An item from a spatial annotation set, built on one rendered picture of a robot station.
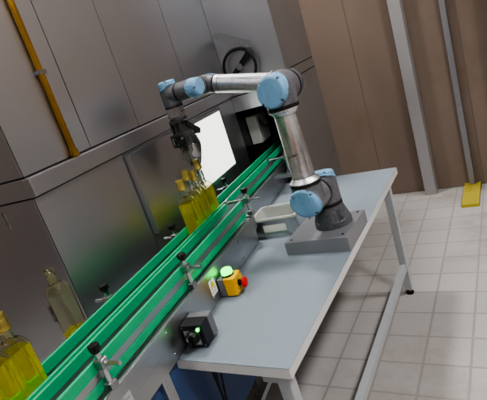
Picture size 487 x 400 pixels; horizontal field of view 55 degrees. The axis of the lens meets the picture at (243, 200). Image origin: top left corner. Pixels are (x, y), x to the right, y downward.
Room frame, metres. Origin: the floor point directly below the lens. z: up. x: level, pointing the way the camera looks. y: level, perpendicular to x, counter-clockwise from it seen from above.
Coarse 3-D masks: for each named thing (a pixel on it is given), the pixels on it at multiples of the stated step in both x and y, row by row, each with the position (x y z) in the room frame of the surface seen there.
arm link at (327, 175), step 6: (330, 168) 1.76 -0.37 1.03; (318, 174) 1.72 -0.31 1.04; (324, 174) 1.71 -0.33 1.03; (330, 174) 1.72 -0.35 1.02; (324, 180) 1.70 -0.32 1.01; (330, 180) 1.72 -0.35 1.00; (336, 180) 1.75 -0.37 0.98; (330, 186) 1.69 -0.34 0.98; (336, 186) 1.73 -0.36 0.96; (330, 192) 1.68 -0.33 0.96; (336, 192) 1.72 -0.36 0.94; (330, 198) 1.69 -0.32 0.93; (336, 198) 1.71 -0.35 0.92; (330, 204) 1.71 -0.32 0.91
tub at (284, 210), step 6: (276, 204) 2.12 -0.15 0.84; (282, 204) 2.10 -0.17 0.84; (288, 204) 2.08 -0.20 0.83; (258, 210) 2.11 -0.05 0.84; (264, 210) 2.13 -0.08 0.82; (270, 210) 2.12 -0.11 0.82; (276, 210) 2.11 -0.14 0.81; (282, 210) 2.10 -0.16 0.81; (288, 210) 2.08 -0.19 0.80; (258, 216) 2.07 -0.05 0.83; (264, 216) 2.12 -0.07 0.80; (270, 216) 2.13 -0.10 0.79; (276, 216) 2.11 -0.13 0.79; (282, 216) 1.93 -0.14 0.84; (288, 216) 1.92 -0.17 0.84; (294, 216) 1.93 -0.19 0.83
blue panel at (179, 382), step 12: (180, 372) 1.25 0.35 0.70; (192, 372) 1.30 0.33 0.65; (204, 372) 1.35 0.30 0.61; (180, 384) 1.23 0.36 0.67; (192, 384) 1.28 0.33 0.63; (204, 384) 1.33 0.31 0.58; (216, 384) 1.38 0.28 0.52; (228, 384) 1.44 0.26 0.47; (240, 384) 1.50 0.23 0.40; (252, 384) 1.57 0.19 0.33; (156, 396) 1.14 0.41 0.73; (180, 396) 1.22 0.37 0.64; (192, 396) 1.26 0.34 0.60; (204, 396) 1.31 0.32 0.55; (216, 396) 1.36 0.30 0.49; (228, 396) 1.42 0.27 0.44; (240, 396) 1.48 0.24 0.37
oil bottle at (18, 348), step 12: (0, 312) 1.01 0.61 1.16; (0, 324) 0.99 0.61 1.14; (0, 336) 0.99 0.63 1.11; (12, 336) 1.00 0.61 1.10; (0, 348) 0.98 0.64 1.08; (12, 348) 0.97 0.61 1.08; (24, 348) 0.99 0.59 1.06; (24, 360) 0.98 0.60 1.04; (36, 360) 1.01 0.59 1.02; (24, 372) 0.97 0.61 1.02; (36, 372) 0.99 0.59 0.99; (36, 384) 0.98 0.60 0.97
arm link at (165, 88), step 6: (162, 84) 1.92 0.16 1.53; (168, 84) 1.92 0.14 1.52; (162, 90) 1.92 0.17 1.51; (168, 90) 1.91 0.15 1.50; (162, 96) 1.93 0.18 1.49; (168, 96) 1.91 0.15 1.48; (168, 102) 1.92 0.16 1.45; (174, 102) 1.92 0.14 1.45; (180, 102) 1.94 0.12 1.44; (168, 108) 1.92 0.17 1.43
